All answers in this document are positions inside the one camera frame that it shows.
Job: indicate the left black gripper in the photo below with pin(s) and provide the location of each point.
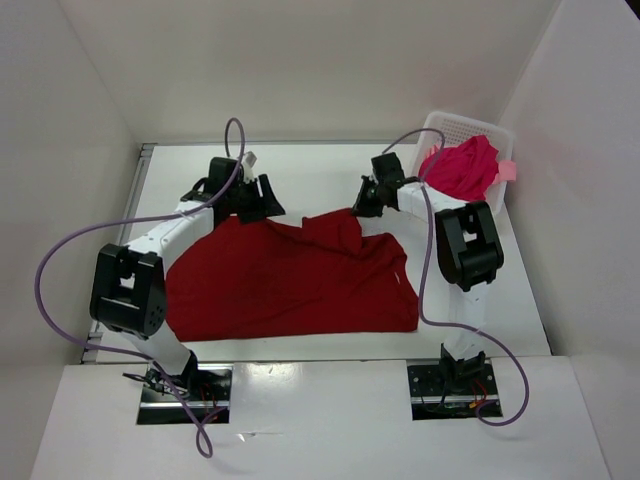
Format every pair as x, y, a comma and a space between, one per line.
263, 206

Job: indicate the pink t shirt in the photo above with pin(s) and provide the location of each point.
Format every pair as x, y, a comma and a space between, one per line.
465, 171

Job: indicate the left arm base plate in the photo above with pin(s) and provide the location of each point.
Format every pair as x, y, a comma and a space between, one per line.
158, 405

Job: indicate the pink paper tag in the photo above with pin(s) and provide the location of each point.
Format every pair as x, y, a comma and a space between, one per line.
507, 171

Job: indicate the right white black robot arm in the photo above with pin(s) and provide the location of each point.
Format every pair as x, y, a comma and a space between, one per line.
469, 255

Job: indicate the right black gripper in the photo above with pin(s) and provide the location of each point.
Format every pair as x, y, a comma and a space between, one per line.
362, 207

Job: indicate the dark red t shirt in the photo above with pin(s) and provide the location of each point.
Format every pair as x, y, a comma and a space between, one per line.
266, 279

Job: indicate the white plastic basket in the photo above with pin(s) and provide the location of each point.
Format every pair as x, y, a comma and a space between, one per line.
448, 130

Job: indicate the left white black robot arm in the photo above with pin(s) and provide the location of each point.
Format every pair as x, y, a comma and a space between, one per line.
129, 288

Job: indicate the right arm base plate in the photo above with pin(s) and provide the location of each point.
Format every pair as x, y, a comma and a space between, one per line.
430, 399

